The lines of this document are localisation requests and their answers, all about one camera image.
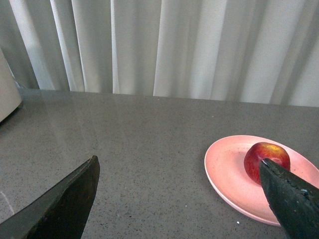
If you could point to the pink plate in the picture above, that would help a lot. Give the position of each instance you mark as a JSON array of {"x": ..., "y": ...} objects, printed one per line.
[{"x": 224, "y": 166}]

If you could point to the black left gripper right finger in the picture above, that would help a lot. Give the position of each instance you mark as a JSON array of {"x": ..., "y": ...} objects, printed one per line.
[{"x": 294, "y": 201}]

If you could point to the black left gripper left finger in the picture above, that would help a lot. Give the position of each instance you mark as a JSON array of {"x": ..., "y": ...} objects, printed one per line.
[{"x": 61, "y": 212}]

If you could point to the white pleated curtain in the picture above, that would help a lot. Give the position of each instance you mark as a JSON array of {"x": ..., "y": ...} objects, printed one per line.
[{"x": 257, "y": 51}]

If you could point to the white rounded appliance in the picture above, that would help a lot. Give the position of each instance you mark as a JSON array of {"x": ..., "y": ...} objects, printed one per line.
[{"x": 10, "y": 97}]

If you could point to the red yellow apple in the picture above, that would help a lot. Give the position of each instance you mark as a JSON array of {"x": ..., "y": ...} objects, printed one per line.
[{"x": 260, "y": 151}]

